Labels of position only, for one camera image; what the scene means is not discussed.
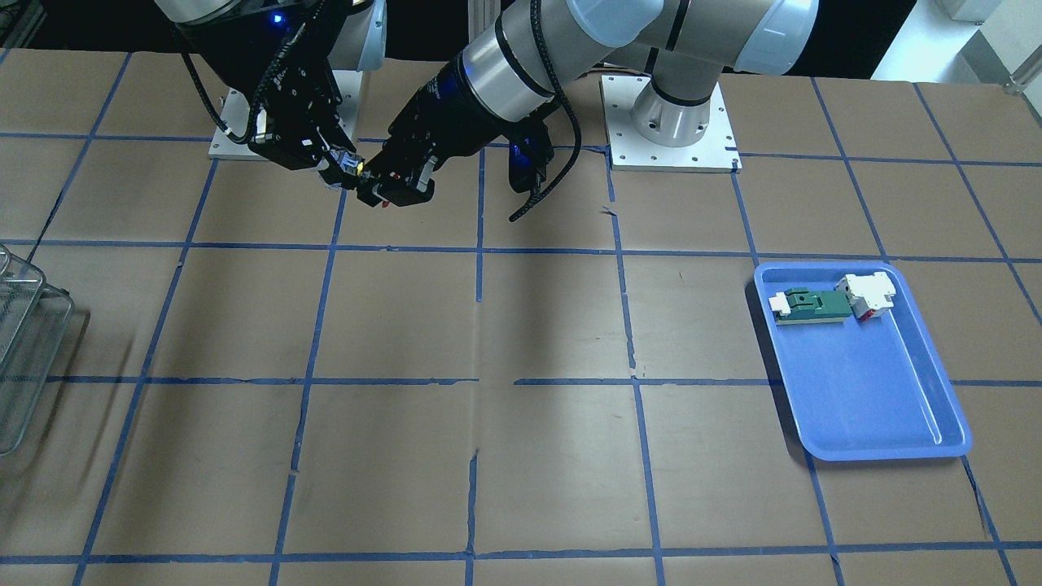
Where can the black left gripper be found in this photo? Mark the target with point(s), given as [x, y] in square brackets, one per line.
[429, 113]

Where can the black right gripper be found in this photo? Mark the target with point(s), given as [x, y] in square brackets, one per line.
[312, 98]

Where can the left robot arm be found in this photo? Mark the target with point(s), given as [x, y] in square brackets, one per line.
[507, 80]

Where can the green terminal block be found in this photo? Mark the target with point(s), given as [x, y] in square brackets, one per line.
[805, 306]

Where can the white circuit breaker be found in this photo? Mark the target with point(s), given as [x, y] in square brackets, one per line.
[869, 296]

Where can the blue plastic tray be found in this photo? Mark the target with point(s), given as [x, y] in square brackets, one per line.
[862, 390]

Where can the wire mesh shelf basket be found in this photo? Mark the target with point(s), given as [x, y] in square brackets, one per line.
[34, 320]

